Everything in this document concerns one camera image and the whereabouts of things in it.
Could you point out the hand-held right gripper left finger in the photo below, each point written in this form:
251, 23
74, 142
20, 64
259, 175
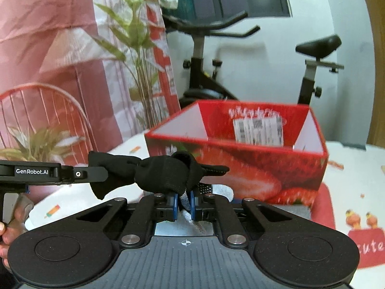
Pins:
174, 207

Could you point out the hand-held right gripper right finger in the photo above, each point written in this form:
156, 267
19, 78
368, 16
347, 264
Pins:
192, 207

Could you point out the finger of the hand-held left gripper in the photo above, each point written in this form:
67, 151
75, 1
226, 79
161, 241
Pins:
90, 174

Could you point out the grey sock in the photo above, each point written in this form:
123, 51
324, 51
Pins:
223, 192

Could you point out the black sock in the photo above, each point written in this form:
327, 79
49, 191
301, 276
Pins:
162, 171

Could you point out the red strawberry print box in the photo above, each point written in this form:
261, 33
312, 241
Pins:
255, 168

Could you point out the person's left hand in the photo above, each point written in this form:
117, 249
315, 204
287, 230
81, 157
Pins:
18, 213

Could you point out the small green artificial plant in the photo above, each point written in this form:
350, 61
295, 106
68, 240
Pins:
39, 144

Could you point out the black exercise bike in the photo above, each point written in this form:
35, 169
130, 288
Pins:
201, 78

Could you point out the tall green artificial plant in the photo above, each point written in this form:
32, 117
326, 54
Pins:
135, 30

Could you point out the pink and red curtain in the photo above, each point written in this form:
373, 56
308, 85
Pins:
45, 21

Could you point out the cartoon printed bed sheet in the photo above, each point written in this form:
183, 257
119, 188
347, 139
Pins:
355, 180

